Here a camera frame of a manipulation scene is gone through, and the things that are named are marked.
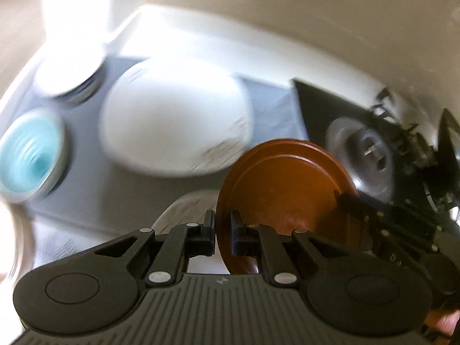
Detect brown round plate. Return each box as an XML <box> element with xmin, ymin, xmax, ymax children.
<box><xmin>216</xmin><ymin>139</ymin><xmax>363</xmax><ymax>274</ymax></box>

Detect beige ribbed bowl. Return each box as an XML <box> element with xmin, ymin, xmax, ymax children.
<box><xmin>1</xmin><ymin>201</ymin><xmax>35</xmax><ymax>286</ymax></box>

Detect turquoise spiral bowl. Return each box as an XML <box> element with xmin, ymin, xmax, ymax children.
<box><xmin>1</xmin><ymin>108</ymin><xmax>69</xmax><ymax>204</ymax></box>

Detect white bowl blue pattern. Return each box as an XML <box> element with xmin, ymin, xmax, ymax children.
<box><xmin>32</xmin><ymin>45</ymin><xmax>106</xmax><ymax>104</ymax></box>

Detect person's right hand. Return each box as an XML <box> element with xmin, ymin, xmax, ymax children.
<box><xmin>424</xmin><ymin>308</ymin><xmax>459</xmax><ymax>344</ymax></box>

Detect black gas stove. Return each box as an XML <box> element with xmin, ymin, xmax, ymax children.
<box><xmin>293</xmin><ymin>79</ymin><xmax>459</xmax><ymax>224</ymax></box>

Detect grey drying mat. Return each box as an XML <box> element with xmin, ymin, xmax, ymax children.
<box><xmin>26</xmin><ymin>57</ymin><xmax>308</xmax><ymax>234</ymax></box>

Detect white square plate floral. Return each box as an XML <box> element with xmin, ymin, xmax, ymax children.
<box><xmin>99</xmin><ymin>58</ymin><xmax>254</xmax><ymax>178</ymax></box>

